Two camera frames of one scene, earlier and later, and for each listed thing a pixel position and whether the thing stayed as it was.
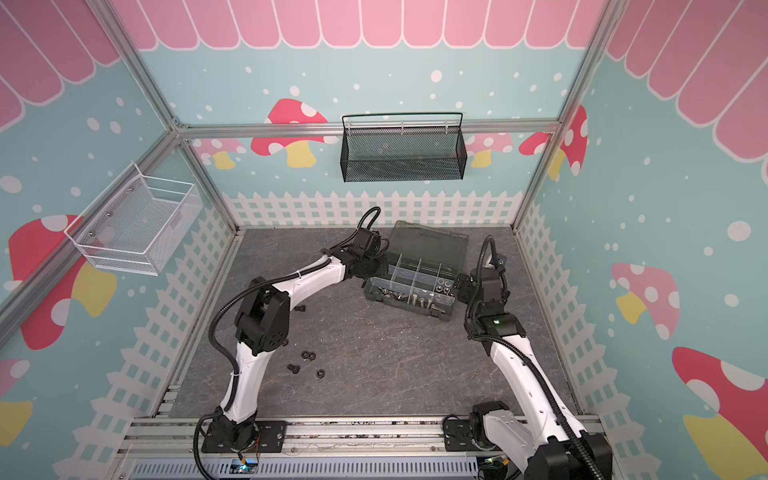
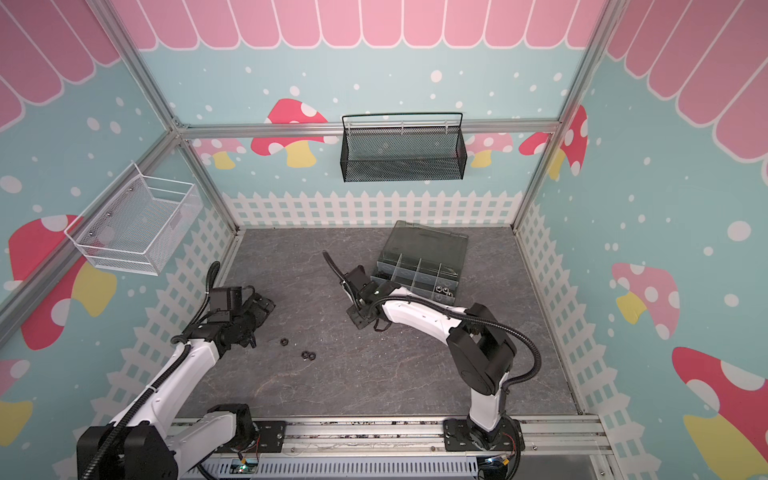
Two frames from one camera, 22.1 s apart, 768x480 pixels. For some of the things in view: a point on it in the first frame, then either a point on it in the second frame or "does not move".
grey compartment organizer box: [423, 265] does not move
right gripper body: [466, 288] → [352, 288]
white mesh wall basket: [137, 223] does not move
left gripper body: [375, 265] → [251, 317]
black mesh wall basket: [398, 147] does not move
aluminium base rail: [318, 438] does not move
